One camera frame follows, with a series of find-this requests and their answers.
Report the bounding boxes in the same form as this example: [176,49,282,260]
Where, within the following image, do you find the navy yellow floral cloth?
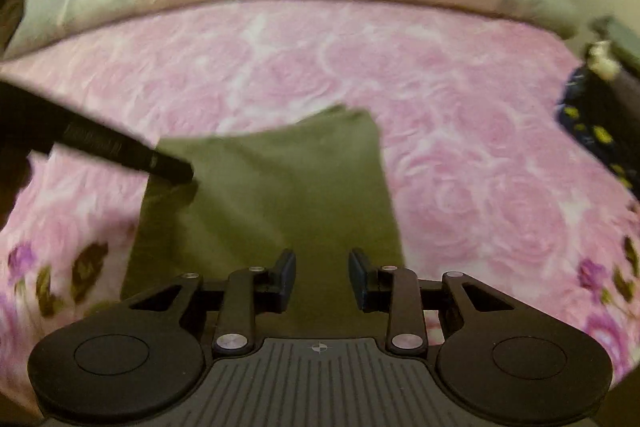
[554,66,640,198]

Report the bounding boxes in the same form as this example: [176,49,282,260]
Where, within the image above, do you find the olive green cloth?
[120,105,405,348]

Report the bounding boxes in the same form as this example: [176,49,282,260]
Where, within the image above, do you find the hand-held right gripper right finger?
[348,248,516,355]

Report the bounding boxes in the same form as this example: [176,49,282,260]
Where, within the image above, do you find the dark furniture with white object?
[582,14,640,108]

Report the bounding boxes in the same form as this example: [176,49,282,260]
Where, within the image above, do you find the pink floral bed sheet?
[0,0,640,400]

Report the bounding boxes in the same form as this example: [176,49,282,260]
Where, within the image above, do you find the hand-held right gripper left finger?
[128,249,297,356]

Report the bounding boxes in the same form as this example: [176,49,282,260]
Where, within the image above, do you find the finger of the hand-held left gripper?
[47,107,195,185]

